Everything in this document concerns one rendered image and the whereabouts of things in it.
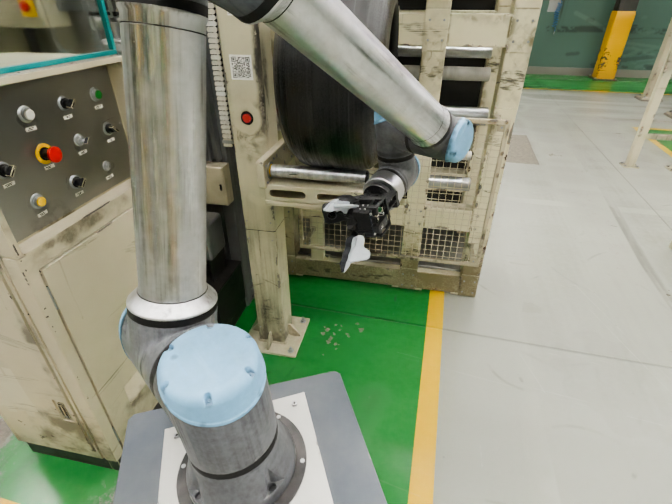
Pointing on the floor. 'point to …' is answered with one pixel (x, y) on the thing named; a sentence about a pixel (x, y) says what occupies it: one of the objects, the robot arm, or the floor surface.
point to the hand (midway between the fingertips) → (330, 243)
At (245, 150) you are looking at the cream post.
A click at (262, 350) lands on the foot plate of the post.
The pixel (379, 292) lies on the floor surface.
